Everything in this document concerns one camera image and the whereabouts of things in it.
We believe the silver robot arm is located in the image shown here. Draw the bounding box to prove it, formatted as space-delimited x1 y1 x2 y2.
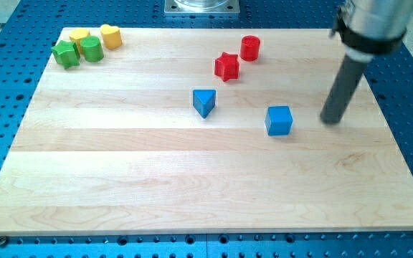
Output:
329 0 413 63

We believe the blue triangle block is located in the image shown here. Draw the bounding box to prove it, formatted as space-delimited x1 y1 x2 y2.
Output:
193 90 216 119

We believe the red star block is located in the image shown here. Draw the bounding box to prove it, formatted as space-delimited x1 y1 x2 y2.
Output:
214 52 239 82

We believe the green star block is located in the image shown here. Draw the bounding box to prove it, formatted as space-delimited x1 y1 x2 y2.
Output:
51 40 80 69

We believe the light wooden board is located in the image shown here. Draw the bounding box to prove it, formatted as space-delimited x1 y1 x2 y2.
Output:
0 28 413 236

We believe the blue cube block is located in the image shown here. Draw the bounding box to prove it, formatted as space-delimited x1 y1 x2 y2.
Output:
265 106 293 136

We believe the red cylinder block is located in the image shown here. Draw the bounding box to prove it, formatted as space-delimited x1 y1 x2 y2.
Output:
239 35 260 62

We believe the yellow heart block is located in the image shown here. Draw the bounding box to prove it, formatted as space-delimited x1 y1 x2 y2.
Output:
100 24 123 49

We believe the green cylinder block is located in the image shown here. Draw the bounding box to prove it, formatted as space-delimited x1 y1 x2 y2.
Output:
80 36 104 62

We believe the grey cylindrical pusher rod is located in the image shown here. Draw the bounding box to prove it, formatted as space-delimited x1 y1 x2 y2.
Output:
320 54 368 125

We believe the yellow hexagon block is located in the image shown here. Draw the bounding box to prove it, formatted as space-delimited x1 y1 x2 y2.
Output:
69 27 90 54

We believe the blue perforated table plate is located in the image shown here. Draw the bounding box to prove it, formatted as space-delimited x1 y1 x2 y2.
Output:
0 1 413 257

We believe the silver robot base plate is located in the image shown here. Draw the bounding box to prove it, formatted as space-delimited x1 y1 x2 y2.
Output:
164 0 240 14

